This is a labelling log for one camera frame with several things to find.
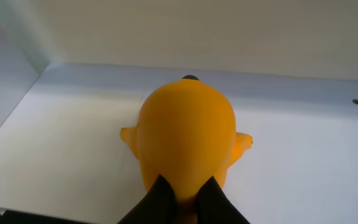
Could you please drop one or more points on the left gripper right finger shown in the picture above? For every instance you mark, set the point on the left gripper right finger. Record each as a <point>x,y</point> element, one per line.
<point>216,208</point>

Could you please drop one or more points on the yellow rubber duck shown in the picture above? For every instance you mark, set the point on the yellow rubber duck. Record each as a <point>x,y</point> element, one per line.
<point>185,133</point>

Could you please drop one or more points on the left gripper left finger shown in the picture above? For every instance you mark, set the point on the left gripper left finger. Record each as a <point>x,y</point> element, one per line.
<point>157,205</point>

